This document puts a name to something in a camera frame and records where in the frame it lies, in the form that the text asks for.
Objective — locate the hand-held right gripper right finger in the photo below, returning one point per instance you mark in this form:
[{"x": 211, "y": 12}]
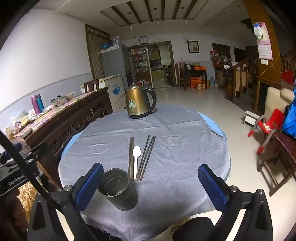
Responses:
[{"x": 212, "y": 187}]

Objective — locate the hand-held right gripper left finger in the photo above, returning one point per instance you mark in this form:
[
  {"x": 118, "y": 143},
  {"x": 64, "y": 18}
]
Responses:
[{"x": 89, "y": 185}]

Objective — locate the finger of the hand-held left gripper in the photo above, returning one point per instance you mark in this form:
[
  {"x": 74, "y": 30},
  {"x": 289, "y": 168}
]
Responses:
[
  {"x": 16, "y": 147},
  {"x": 34, "y": 150}
]

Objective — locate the metal utensil holder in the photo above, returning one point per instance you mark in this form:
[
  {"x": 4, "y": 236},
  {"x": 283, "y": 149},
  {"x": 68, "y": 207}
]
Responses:
[{"x": 124, "y": 197}]

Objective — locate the dark chopstick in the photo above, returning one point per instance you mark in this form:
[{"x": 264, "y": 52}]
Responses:
[
  {"x": 132, "y": 160},
  {"x": 143, "y": 155},
  {"x": 130, "y": 157},
  {"x": 146, "y": 157}
]

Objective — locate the white spoon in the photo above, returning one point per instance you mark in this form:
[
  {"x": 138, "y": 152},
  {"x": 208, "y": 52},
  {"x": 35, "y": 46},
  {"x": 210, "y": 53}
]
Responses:
[{"x": 136, "y": 151}]

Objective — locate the person's left forearm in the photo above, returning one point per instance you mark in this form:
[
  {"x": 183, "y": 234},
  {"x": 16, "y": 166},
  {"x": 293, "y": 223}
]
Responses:
[{"x": 13, "y": 215}]

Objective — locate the yellow patterned rug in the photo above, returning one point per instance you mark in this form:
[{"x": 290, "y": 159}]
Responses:
[{"x": 26, "y": 197}]

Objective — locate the clear snack bags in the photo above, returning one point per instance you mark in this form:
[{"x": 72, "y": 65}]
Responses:
[{"x": 16, "y": 120}]

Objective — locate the patterned table mat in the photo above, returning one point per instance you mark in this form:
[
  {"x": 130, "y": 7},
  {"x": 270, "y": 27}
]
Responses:
[{"x": 46, "y": 115}]

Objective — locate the carved wooden sideboard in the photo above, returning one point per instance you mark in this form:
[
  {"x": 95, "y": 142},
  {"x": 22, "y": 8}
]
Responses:
[{"x": 69, "y": 125}]

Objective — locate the pink bottle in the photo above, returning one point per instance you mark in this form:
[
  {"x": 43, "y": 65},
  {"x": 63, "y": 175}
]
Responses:
[{"x": 35, "y": 105}]

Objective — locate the blue bottle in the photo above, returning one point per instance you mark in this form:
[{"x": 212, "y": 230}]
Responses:
[{"x": 41, "y": 103}]

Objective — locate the pot with glass lid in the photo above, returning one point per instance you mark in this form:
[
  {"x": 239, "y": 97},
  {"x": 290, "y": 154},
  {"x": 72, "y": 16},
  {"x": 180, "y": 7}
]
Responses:
[{"x": 59, "y": 100}]

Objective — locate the grey tablecloth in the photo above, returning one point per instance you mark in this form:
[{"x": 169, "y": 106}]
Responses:
[{"x": 175, "y": 139}]

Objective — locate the blue tablecloth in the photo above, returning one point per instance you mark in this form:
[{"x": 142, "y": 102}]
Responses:
[{"x": 216, "y": 126}]

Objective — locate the metal bowl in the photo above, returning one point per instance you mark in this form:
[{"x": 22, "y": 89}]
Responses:
[{"x": 70, "y": 96}]

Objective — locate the white step stool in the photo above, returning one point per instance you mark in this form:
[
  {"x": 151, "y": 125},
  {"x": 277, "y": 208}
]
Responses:
[{"x": 251, "y": 118}]

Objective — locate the dark wooden chair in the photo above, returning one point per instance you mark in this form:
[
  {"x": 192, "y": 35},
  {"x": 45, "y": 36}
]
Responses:
[{"x": 284, "y": 148}]

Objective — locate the red child chair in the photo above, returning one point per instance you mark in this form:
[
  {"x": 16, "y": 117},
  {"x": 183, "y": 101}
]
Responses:
[{"x": 270, "y": 122}]

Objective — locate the gold electric kettle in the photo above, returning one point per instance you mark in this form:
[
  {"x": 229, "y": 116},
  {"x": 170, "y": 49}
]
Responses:
[{"x": 136, "y": 99}]

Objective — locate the white chest freezer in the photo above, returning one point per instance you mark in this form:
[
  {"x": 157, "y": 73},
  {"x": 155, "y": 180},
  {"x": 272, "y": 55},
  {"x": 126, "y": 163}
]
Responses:
[{"x": 115, "y": 90}]

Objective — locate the blue bag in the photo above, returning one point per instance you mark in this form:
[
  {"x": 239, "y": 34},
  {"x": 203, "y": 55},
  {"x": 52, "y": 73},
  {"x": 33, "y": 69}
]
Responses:
[{"x": 290, "y": 120}]

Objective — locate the large water jug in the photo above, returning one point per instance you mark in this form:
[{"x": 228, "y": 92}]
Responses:
[{"x": 212, "y": 82}]

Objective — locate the beige armchair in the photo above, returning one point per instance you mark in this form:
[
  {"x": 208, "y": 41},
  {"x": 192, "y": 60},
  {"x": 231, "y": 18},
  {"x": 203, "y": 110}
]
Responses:
[{"x": 274, "y": 102}]

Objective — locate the orange cardboard box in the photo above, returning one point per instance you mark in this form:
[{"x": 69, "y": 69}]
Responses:
[{"x": 196, "y": 83}]

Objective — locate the wooden stair railing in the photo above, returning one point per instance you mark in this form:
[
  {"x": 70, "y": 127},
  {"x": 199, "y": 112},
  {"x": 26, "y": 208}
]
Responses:
[{"x": 238, "y": 76}]

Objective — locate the dark wooden table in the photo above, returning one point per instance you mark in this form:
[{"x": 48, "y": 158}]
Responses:
[{"x": 194, "y": 73}]

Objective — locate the grey fridge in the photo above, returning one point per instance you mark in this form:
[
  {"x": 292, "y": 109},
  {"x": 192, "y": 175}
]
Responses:
[{"x": 113, "y": 62}]

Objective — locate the flat orange box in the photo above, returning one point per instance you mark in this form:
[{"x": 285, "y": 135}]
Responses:
[{"x": 200, "y": 68}]

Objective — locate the metal basin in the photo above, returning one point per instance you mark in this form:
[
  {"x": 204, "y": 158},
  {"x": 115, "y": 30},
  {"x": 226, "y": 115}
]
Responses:
[{"x": 188, "y": 67}]

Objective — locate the kitchen shelf cabinet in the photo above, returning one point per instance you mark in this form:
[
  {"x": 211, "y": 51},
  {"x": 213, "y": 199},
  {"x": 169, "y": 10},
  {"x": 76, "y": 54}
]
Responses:
[{"x": 141, "y": 64}]

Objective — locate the red hanging decoration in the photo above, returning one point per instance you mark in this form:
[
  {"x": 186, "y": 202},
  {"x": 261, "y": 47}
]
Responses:
[{"x": 288, "y": 77}]

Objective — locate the framed picture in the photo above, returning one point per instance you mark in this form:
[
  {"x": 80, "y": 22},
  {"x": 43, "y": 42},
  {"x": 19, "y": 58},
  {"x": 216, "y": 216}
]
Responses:
[{"x": 193, "y": 46}]

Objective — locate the pendant lamp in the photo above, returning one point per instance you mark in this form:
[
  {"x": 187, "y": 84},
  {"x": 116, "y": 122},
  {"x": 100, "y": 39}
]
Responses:
[
  {"x": 185, "y": 21},
  {"x": 157, "y": 22},
  {"x": 130, "y": 26}
]

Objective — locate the white light switch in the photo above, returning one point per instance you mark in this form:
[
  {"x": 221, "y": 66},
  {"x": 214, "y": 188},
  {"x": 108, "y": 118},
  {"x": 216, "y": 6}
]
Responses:
[{"x": 264, "y": 62}]

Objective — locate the pink wall calendar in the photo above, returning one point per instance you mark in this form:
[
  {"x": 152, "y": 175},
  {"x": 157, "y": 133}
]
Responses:
[{"x": 264, "y": 48}]

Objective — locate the round wall clock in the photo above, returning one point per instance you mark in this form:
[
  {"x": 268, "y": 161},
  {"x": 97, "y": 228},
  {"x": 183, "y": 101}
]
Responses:
[{"x": 143, "y": 39}]

